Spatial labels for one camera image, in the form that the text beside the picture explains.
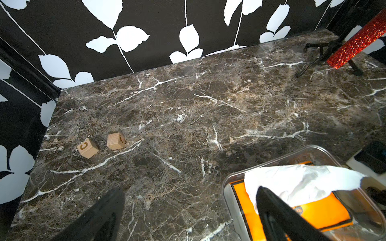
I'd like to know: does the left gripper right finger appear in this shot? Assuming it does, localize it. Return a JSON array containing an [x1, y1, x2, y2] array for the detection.
[[256, 186, 329, 241]]

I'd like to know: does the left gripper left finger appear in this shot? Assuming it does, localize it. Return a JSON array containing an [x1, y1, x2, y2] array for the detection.
[[52, 188, 125, 241]]

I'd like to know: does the white tissue sheet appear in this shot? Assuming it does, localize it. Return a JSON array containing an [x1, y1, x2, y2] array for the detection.
[[244, 164, 365, 213]]

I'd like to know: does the clear plastic tissue box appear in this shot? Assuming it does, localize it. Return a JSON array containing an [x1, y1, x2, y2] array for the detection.
[[222, 145, 386, 241]]

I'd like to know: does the orange tissue paper pack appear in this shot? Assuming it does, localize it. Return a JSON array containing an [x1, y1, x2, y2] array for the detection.
[[224, 162, 352, 241]]

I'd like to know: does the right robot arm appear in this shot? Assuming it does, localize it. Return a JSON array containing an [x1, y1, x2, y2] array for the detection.
[[346, 141, 386, 212]]

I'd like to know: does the wooden letter cube C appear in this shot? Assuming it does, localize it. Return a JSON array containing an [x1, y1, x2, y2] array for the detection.
[[77, 138, 99, 159]]

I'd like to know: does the wooden letter cube N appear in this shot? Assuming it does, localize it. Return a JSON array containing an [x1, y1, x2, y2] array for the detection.
[[107, 132, 126, 150]]

